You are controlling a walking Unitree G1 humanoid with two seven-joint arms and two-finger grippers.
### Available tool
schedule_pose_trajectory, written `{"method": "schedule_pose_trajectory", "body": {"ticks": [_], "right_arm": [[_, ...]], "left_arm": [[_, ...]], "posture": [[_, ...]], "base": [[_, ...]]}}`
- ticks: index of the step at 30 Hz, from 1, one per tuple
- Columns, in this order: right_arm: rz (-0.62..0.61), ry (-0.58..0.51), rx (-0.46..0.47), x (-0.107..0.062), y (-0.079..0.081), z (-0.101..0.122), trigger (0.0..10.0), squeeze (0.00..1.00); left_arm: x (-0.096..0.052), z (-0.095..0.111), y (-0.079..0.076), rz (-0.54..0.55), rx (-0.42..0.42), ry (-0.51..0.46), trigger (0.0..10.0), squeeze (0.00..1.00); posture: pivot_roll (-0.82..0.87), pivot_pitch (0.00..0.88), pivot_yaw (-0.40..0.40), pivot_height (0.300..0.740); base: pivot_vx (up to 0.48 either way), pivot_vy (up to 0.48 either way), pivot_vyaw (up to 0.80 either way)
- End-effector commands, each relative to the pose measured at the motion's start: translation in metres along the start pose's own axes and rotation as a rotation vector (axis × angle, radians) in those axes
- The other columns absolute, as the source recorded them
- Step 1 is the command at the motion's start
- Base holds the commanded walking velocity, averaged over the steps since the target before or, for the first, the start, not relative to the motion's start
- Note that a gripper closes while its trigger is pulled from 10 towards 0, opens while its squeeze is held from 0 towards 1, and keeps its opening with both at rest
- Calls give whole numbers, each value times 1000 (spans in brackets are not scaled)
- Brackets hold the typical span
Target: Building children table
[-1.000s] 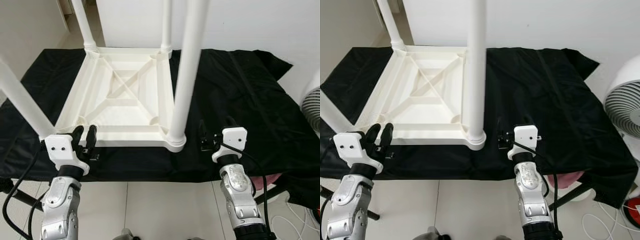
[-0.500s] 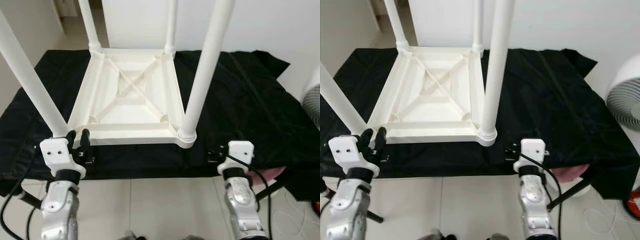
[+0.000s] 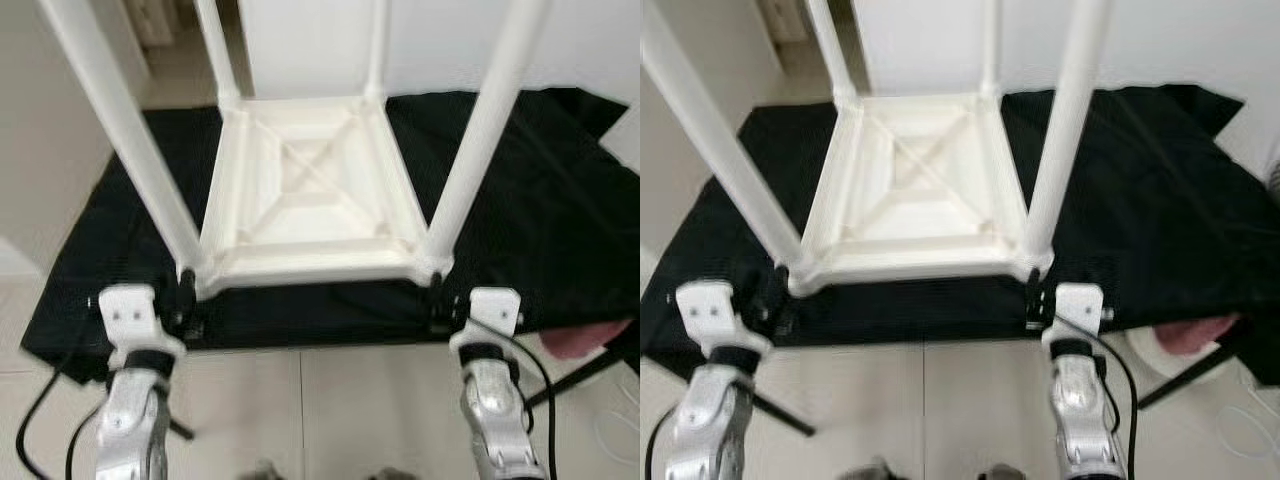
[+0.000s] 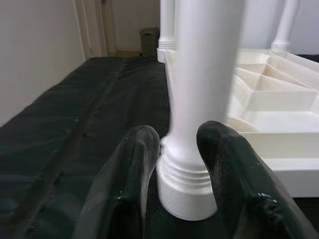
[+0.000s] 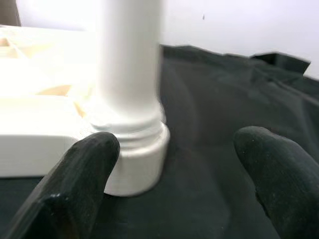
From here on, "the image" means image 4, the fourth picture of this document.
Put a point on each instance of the white plastic table leg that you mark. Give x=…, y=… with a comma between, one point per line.
x=166, y=25
x=285, y=25
x=204, y=74

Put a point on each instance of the white door frame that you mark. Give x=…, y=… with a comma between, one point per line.
x=97, y=25

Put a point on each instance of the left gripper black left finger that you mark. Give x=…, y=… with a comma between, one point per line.
x=124, y=186

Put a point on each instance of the grey waste bin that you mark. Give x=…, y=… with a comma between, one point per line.
x=149, y=41

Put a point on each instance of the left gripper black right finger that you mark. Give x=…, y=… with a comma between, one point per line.
x=244, y=194

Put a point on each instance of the white plastic children table top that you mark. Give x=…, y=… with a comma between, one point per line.
x=274, y=149

